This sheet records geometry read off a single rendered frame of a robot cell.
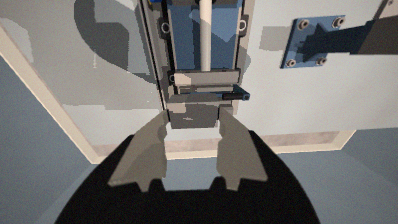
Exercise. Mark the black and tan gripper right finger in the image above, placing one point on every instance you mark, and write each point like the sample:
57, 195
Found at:
250, 166

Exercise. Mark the grey metal block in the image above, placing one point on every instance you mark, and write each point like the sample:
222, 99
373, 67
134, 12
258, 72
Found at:
188, 111

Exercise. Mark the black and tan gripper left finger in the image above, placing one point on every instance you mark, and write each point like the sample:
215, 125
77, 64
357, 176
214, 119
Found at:
126, 171

